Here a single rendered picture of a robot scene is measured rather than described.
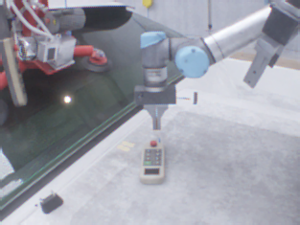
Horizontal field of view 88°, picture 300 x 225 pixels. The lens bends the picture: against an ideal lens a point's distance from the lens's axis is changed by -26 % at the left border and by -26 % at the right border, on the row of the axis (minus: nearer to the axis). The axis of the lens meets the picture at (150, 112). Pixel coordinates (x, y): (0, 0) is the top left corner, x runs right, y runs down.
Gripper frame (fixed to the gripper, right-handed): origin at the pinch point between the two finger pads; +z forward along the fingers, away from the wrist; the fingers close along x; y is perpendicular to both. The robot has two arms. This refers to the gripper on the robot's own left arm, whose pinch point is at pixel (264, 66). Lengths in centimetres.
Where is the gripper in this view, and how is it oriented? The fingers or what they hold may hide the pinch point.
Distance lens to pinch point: 43.6
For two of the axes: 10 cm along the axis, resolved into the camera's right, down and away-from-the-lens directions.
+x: -7.4, 4.5, -4.9
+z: -1.3, 6.3, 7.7
